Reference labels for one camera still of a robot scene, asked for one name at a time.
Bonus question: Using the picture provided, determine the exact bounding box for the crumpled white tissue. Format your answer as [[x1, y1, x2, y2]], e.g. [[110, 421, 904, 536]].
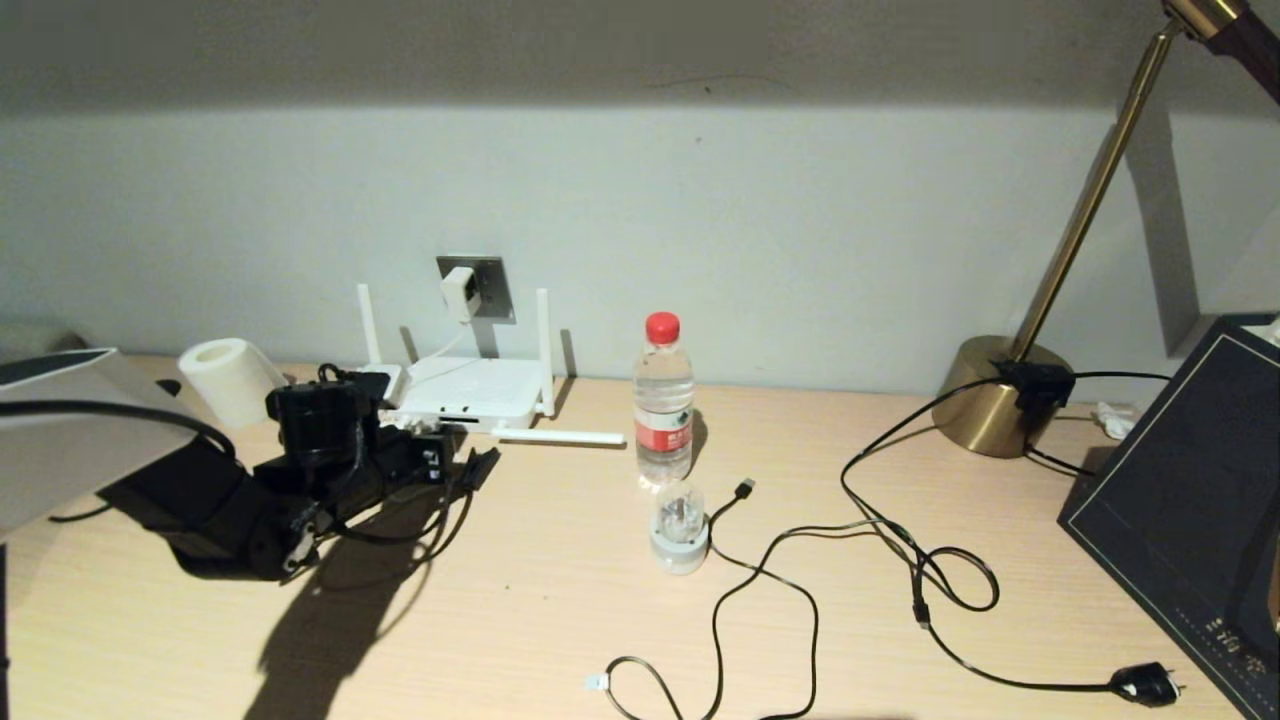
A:
[[1092, 400, 1137, 442]]

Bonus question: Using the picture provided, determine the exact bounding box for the small white clear humidifier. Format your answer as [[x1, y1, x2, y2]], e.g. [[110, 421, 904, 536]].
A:
[[650, 480, 712, 576]]

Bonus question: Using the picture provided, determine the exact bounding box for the brass desk lamp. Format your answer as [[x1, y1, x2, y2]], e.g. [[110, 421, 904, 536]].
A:
[[932, 0, 1280, 459]]

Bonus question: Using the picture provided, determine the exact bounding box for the water bottle red cap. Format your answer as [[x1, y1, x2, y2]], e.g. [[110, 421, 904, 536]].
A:
[[632, 312, 697, 488]]

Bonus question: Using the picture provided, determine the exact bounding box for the white power adapter with cord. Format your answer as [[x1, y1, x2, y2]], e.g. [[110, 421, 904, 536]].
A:
[[395, 320, 473, 401]]

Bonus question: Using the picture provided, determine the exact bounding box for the white router with antennas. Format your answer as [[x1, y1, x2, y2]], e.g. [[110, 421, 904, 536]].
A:
[[355, 285, 627, 447]]

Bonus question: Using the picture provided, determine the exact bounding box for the grey wall socket plate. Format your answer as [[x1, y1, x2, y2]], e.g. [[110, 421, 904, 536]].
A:
[[437, 256, 517, 325]]

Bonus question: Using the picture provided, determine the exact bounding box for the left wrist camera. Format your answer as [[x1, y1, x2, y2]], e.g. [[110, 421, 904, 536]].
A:
[[345, 365, 406, 409]]

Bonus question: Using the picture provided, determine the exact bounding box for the white toilet paper roll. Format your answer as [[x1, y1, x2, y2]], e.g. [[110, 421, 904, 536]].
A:
[[178, 338, 289, 429]]

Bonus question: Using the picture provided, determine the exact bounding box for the black adapter plug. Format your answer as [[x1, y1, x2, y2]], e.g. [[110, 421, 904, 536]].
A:
[[995, 362, 1079, 413]]

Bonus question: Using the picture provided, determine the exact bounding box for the black lamp power cord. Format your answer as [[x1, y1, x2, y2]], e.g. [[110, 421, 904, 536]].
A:
[[840, 372, 1187, 709]]

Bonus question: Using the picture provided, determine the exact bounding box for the black USB cable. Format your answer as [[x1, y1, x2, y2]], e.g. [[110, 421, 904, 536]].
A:
[[705, 478, 936, 720], [585, 655, 691, 720]]

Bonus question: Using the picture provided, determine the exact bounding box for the black box with gold trim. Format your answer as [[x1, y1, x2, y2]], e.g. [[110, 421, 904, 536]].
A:
[[1057, 315, 1280, 720]]

